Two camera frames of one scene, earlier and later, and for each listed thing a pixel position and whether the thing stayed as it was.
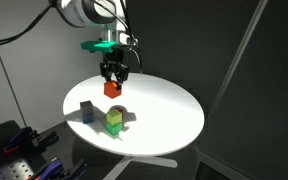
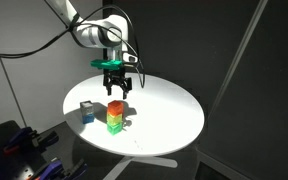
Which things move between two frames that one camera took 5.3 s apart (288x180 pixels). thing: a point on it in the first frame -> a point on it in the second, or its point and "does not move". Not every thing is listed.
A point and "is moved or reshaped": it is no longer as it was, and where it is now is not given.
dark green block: (113, 130) does not move
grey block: (87, 108) does not move
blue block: (88, 119) does not move
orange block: (112, 89) is moved or reshaped
